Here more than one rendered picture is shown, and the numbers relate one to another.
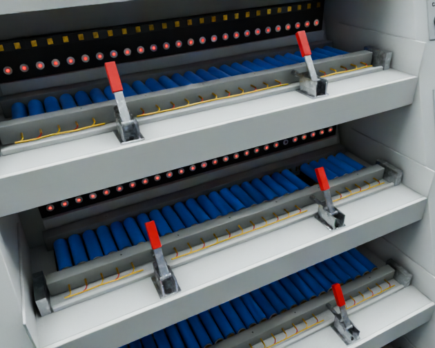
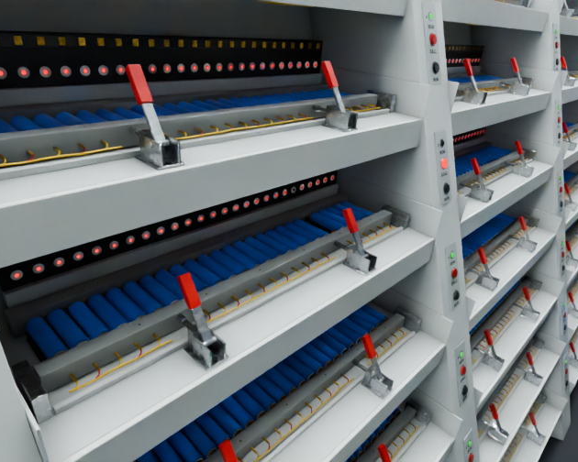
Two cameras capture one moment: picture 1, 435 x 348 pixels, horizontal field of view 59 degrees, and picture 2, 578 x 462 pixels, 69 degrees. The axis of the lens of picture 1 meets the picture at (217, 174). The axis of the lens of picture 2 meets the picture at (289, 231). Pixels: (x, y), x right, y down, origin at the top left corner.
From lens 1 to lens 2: 16 cm
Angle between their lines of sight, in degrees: 21
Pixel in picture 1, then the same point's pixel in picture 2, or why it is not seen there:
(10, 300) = (7, 399)
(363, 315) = (387, 366)
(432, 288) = (442, 329)
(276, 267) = (321, 319)
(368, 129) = (370, 176)
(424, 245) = (433, 287)
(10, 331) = (8, 446)
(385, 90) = (401, 129)
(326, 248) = (361, 294)
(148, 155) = (190, 184)
